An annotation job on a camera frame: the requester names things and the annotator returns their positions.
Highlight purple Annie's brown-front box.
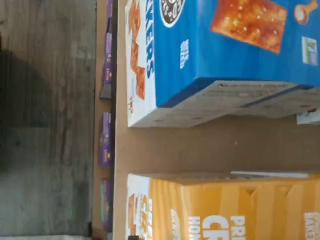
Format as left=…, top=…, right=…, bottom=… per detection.
left=98, top=111, right=113, bottom=168

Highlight purple Annie's teal-label box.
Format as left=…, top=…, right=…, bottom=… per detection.
left=99, top=178, right=114, bottom=233

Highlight purple Annie's orange-label box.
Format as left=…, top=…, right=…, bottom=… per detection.
left=99, top=32, right=114, bottom=100

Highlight white paper tag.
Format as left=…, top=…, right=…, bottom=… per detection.
left=296, top=109, right=320, bottom=125

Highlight blue and white cracker box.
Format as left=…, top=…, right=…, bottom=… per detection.
left=124, top=0, right=320, bottom=129

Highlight yellow and white cracker box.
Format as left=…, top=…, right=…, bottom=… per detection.
left=126, top=171, right=320, bottom=240

